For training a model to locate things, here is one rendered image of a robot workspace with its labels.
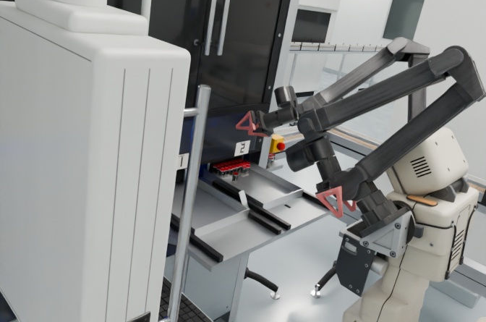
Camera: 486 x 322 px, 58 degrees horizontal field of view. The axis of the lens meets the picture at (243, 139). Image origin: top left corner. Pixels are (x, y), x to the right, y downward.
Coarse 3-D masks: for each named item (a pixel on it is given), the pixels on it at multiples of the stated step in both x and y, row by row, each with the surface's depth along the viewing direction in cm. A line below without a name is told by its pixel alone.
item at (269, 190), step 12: (252, 168) 202; (216, 180) 181; (228, 180) 187; (240, 180) 189; (252, 180) 191; (264, 180) 193; (276, 180) 193; (252, 192) 180; (264, 192) 182; (276, 192) 184; (288, 192) 185; (300, 192) 183; (264, 204) 166; (276, 204) 172
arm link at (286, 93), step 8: (280, 88) 153; (288, 88) 153; (280, 96) 152; (288, 96) 152; (296, 96) 152; (280, 104) 153; (296, 104) 152; (304, 104) 148; (312, 104) 148; (304, 112) 148
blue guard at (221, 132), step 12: (192, 120) 160; (216, 120) 169; (228, 120) 174; (240, 120) 180; (216, 132) 172; (228, 132) 177; (240, 132) 182; (180, 144) 160; (204, 144) 169; (216, 144) 174; (228, 144) 179; (252, 144) 191; (204, 156) 171; (216, 156) 177
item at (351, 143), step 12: (336, 132) 264; (348, 132) 255; (336, 144) 258; (348, 144) 253; (360, 144) 249; (372, 144) 245; (360, 156) 249; (468, 180) 214; (480, 180) 216; (480, 192) 209; (480, 204) 209
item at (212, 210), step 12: (180, 192) 169; (204, 192) 173; (216, 192) 170; (180, 204) 161; (204, 204) 164; (216, 204) 165; (228, 204) 166; (240, 204) 162; (180, 216) 153; (192, 216) 154; (204, 216) 156; (216, 216) 157; (228, 216) 152; (240, 216) 157; (192, 228) 141; (204, 228) 144; (216, 228) 149
